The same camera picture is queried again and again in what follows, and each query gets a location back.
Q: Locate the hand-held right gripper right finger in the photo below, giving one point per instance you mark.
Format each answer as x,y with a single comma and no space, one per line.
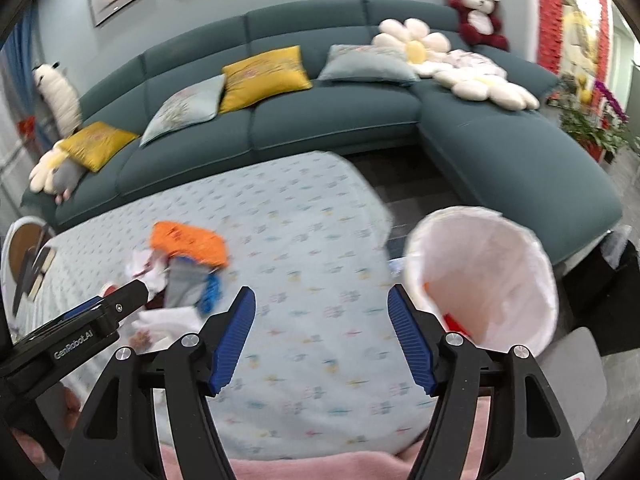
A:
410,340

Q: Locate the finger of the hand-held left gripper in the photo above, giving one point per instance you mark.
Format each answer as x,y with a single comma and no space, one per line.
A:
131,296

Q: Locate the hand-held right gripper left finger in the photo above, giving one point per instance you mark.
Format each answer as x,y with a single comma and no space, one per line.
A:
232,345

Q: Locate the grey packet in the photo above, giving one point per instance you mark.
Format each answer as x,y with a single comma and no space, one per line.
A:
185,280

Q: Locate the orange plastic bag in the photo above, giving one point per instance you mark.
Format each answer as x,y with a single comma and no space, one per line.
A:
192,242

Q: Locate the trash bin with white liner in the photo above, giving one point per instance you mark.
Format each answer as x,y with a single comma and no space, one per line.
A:
490,270

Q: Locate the small red object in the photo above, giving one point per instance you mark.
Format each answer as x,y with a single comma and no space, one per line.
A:
457,325

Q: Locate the book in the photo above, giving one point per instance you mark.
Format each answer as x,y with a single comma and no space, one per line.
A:
42,270

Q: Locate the floral tablecloth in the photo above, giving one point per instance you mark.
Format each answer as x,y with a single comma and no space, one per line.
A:
300,270

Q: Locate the round white side table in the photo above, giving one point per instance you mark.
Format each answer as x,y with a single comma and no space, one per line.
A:
20,240

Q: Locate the grey plush toy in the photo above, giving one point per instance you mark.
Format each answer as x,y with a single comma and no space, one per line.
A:
67,180

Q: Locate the cream flower plush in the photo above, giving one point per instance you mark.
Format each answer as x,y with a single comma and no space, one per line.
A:
42,172

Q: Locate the yellow embroidered cushion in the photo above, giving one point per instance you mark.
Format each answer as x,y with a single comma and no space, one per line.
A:
97,145
265,77

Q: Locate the light blue embroidered cushion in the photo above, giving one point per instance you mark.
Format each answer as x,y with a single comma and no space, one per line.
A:
182,110
365,66

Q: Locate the white plush toy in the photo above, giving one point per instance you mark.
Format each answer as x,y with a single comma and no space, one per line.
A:
60,100

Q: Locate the teal sectional sofa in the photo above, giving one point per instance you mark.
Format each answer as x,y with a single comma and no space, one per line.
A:
325,120

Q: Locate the blue curtain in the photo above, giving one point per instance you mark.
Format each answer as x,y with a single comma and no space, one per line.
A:
25,60

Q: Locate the white flower pillow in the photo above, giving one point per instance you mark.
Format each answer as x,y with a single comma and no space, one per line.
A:
490,89
412,47

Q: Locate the potted plants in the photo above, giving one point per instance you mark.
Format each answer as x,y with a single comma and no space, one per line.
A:
592,125

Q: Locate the white folded cloth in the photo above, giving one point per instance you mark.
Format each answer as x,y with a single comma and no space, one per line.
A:
472,60

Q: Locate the red teddy bear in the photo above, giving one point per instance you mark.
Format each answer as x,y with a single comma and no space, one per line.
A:
477,15

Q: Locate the red flower wall decoration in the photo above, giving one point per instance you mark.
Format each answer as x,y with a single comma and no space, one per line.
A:
550,15

